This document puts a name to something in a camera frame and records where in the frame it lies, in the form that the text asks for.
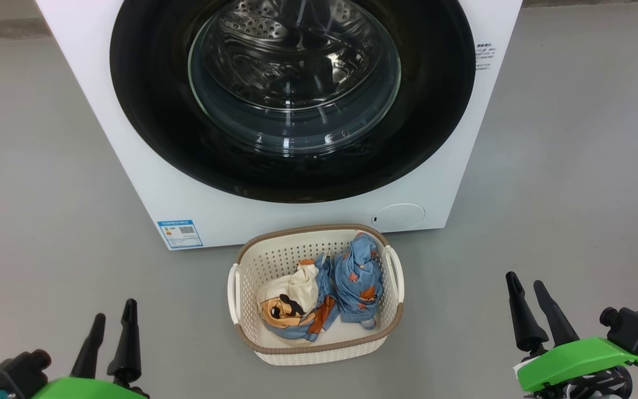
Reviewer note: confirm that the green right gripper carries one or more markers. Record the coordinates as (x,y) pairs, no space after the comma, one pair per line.
(574,363)

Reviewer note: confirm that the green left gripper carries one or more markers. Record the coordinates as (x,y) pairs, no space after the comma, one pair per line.
(81,389)

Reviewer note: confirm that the blue bear-print garment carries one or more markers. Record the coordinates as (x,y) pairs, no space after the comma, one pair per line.
(358,277)

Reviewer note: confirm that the cream cartoon-print garment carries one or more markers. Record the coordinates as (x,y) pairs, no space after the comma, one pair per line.
(297,293)

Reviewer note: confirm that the black round glass door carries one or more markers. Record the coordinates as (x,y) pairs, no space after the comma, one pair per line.
(147,111)

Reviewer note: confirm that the white front-load washing machine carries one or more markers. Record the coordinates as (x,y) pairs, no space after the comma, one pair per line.
(130,166)

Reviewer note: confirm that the cream perforated laundry basket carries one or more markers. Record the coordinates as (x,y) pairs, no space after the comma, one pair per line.
(274,255)

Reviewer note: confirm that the blue energy label sticker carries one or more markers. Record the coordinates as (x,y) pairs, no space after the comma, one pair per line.
(180,233)

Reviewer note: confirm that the white round filter cover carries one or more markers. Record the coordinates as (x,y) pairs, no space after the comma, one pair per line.
(399,216)

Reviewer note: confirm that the small printed text label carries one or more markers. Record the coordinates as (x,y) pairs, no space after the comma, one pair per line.
(483,55)

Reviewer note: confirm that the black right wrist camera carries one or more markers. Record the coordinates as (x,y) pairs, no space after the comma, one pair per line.
(632,330)

